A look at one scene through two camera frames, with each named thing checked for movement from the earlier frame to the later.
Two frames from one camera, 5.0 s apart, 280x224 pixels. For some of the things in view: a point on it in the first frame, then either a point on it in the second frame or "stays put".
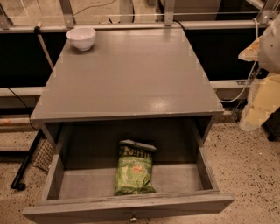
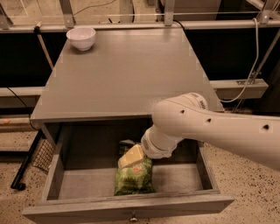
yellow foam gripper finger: x=250 y=53 to x=154 y=143
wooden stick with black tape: x=38 y=30 stays put
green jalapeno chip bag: x=134 y=167 stays put
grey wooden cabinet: x=141 y=84 stays put
